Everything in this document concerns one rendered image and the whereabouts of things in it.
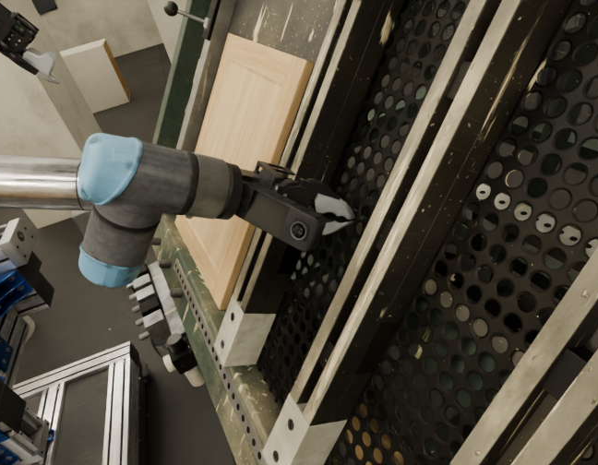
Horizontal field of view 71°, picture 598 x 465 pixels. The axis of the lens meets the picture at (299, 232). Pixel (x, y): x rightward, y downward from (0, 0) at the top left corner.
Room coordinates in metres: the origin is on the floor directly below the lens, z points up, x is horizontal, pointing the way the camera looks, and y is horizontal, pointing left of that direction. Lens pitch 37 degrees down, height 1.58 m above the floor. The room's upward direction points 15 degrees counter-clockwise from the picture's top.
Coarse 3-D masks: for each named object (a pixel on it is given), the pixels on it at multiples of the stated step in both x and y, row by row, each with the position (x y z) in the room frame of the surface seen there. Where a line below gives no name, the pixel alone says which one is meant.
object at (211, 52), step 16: (224, 0) 1.28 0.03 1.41; (224, 16) 1.28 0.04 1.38; (224, 32) 1.27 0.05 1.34; (208, 48) 1.25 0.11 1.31; (208, 64) 1.25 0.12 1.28; (208, 80) 1.24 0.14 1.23; (192, 96) 1.25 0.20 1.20; (208, 96) 1.24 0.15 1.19; (192, 112) 1.22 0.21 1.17; (192, 128) 1.22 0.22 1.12; (192, 144) 1.21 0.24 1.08
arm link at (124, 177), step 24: (96, 144) 0.41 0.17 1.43; (120, 144) 0.42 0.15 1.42; (144, 144) 0.44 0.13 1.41; (96, 168) 0.39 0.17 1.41; (120, 168) 0.40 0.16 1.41; (144, 168) 0.41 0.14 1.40; (168, 168) 0.42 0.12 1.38; (192, 168) 0.43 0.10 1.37; (96, 192) 0.39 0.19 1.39; (120, 192) 0.39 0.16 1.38; (144, 192) 0.40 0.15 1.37; (168, 192) 0.41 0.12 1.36; (192, 192) 0.42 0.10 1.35; (120, 216) 0.40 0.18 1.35; (144, 216) 0.41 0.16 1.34
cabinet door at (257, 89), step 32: (224, 64) 1.16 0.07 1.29; (256, 64) 0.99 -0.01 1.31; (288, 64) 0.85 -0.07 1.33; (224, 96) 1.10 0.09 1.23; (256, 96) 0.94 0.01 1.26; (288, 96) 0.80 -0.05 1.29; (224, 128) 1.03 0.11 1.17; (256, 128) 0.88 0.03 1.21; (288, 128) 0.78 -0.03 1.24; (224, 160) 0.96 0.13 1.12; (256, 160) 0.82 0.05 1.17; (192, 224) 0.99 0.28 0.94; (224, 224) 0.83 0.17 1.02; (192, 256) 0.91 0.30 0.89; (224, 256) 0.77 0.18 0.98; (224, 288) 0.71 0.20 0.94
